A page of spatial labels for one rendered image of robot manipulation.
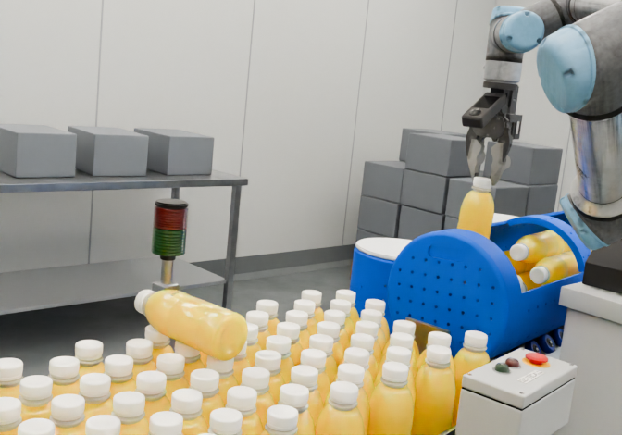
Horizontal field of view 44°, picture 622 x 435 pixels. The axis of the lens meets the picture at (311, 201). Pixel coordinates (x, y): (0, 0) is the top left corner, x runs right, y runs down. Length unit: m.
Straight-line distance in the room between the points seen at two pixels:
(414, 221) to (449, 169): 0.48
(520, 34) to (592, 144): 0.31
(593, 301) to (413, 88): 5.32
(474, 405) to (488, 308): 0.39
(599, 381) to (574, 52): 0.75
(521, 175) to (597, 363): 3.91
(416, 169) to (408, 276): 3.88
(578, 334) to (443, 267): 0.30
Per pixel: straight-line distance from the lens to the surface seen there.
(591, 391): 1.66
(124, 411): 0.99
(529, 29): 1.52
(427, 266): 1.61
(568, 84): 1.14
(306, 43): 5.86
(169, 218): 1.44
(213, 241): 5.53
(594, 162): 1.34
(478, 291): 1.56
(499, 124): 1.63
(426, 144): 5.45
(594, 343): 1.64
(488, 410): 1.19
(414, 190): 5.52
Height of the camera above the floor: 1.52
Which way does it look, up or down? 9 degrees down
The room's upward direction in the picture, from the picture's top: 6 degrees clockwise
